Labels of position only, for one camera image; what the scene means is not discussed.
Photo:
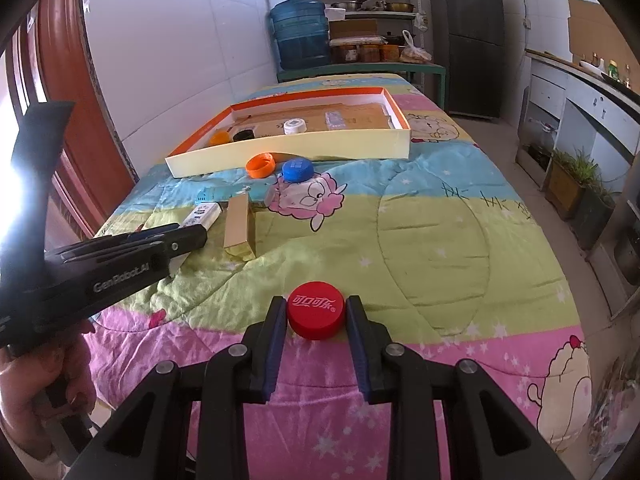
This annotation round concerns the dark grey refrigerator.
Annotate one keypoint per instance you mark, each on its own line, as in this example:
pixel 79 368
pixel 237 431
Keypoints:
pixel 467 45

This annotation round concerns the jar of orange food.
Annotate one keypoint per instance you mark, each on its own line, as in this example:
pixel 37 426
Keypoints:
pixel 391 52
pixel 370 52
pixel 345 53

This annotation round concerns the person's left hand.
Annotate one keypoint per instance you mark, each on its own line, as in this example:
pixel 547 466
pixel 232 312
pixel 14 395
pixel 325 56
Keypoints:
pixel 45 370

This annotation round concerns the dark planter with grass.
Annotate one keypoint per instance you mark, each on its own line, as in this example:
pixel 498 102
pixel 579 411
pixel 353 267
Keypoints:
pixel 592 220

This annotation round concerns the green metal bench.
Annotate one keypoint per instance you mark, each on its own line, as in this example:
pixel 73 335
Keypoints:
pixel 435 69

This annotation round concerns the white plastic bag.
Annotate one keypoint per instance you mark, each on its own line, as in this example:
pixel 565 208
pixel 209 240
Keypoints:
pixel 415 52

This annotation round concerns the black bottle cap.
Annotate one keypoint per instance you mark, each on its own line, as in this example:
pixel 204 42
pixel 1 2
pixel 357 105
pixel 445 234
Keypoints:
pixel 243 134

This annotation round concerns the clear plastic box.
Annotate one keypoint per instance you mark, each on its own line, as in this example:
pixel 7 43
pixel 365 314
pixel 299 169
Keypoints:
pixel 335 120

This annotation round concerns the red wooden door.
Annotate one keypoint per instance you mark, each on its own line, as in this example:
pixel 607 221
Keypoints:
pixel 75 85

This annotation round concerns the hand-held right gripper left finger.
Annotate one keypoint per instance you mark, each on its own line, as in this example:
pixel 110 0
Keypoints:
pixel 274 350

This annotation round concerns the grey kitchen counter cabinet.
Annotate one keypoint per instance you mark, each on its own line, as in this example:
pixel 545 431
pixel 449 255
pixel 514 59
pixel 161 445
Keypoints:
pixel 575 105

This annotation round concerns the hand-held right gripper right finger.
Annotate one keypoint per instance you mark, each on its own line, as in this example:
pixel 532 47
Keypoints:
pixel 357 350

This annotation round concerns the brown planter with grass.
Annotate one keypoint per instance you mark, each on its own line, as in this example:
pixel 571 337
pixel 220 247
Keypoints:
pixel 565 187

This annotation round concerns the small white printed box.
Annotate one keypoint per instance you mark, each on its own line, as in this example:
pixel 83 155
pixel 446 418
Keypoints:
pixel 200 215

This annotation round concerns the brown cardboard box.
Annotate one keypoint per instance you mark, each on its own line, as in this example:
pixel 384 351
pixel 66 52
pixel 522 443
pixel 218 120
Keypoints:
pixel 352 28

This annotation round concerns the green bottle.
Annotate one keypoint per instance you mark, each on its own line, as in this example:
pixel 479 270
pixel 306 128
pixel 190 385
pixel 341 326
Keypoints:
pixel 613 72

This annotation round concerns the shallow cardboard tray orange rim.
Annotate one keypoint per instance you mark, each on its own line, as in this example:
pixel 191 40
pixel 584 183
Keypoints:
pixel 300 147

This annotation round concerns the small gold box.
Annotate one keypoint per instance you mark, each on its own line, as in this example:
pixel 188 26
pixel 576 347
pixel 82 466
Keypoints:
pixel 239 225

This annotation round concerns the large blue water jug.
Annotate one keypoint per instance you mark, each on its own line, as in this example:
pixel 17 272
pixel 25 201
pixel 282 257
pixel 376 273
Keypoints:
pixel 300 35

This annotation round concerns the orange bottle cap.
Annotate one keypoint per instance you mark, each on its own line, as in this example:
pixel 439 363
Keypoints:
pixel 260 165
pixel 218 138

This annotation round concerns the blue bottle cap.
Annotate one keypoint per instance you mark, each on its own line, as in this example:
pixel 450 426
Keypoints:
pixel 296 170

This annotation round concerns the red bottle cap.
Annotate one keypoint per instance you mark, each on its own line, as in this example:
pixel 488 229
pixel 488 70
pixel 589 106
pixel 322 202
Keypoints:
pixel 316 312

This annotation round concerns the cardboard sheet on wall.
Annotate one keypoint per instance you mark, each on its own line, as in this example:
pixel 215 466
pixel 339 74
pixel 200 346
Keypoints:
pixel 595 25

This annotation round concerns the white bottle cap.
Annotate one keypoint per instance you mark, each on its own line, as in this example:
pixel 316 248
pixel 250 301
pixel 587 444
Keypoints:
pixel 294 126

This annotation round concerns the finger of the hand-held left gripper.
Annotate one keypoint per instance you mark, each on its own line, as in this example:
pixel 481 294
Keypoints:
pixel 175 245
pixel 135 233

